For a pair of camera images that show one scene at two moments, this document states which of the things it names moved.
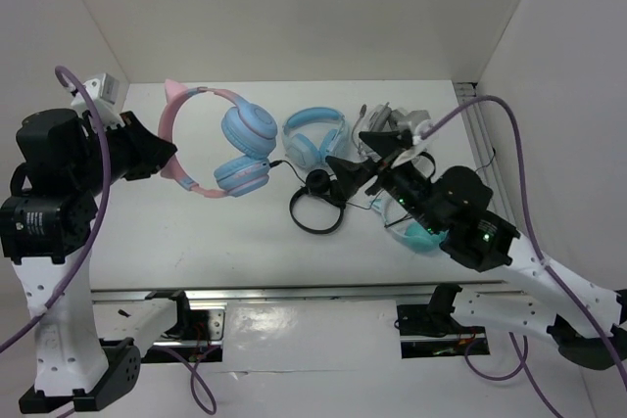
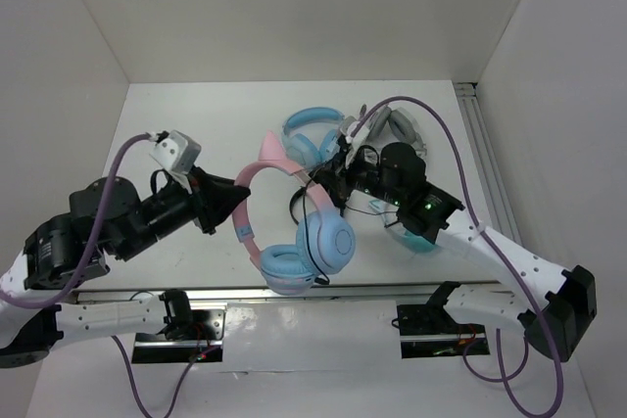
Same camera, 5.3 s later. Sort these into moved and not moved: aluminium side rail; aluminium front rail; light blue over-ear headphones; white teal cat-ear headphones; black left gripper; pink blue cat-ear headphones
Moved: black left gripper; pink blue cat-ear headphones
Not moved: aluminium side rail; white teal cat-ear headphones; aluminium front rail; light blue over-ear headphones
